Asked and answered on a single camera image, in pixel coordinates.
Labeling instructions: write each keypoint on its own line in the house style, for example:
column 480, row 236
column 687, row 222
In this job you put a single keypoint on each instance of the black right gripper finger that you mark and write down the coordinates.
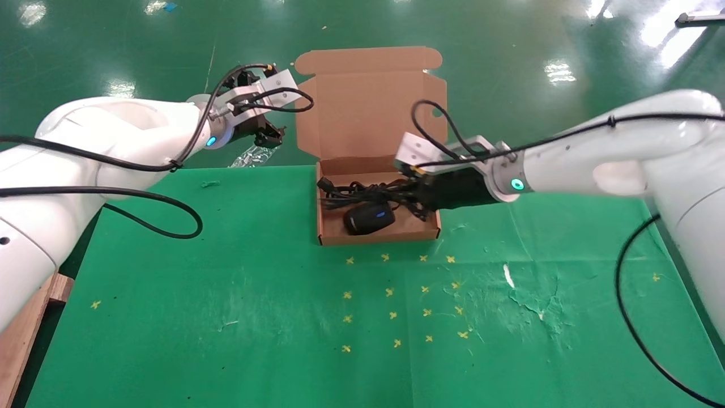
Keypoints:
column 422, row 209
column 414, row 181

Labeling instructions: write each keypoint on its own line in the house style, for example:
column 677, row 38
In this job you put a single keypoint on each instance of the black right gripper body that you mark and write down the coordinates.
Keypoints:
column 459, row 190

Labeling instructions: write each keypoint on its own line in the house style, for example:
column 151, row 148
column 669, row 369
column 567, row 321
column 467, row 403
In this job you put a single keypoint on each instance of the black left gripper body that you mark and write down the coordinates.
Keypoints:
column 249, row 127

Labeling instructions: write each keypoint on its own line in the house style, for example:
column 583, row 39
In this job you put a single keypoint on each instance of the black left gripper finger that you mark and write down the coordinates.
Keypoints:
column 243, row 77
column 271, row 137

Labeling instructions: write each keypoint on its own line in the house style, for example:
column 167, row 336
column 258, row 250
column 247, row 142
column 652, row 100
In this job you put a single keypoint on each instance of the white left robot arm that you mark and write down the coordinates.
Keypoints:
column 85, row 147

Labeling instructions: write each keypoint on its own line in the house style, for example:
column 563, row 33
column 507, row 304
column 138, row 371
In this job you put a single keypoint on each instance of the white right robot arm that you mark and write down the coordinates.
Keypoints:
column 651, row 147

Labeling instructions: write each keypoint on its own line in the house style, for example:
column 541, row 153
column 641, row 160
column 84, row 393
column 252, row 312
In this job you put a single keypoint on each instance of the open brown cardboard box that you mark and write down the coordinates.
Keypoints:
column 368, row 113

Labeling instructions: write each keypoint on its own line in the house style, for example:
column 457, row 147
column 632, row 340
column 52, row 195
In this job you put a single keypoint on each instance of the clear plastic wrapper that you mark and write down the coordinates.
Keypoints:
column 249, row 156

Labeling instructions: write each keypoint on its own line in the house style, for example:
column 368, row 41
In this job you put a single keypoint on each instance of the small white paper scrap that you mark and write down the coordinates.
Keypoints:
column 508, row 276

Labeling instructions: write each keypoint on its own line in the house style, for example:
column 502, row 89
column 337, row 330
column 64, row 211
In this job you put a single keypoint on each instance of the small blue scrap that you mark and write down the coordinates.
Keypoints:
column 169, row 7

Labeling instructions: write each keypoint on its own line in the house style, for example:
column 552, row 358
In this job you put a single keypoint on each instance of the green tablecloth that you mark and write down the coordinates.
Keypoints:
column 283, row 283

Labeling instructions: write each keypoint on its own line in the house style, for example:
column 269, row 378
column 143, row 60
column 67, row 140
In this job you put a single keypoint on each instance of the grey table foot bar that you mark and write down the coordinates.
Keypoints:
column 699, row 18

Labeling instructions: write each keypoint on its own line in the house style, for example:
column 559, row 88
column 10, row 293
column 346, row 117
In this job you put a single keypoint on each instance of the brown wooden board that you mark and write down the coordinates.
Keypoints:
column 22, row 351

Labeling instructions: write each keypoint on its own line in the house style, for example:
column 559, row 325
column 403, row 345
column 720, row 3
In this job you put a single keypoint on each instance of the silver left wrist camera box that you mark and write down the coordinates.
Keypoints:
column 272, row 88

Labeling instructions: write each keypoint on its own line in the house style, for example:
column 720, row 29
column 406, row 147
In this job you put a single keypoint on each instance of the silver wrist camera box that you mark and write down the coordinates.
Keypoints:
column 272, row 88
column 419, row 150

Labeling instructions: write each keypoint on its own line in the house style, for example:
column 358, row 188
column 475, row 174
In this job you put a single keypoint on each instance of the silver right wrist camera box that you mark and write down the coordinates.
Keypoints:
column 419, row 150

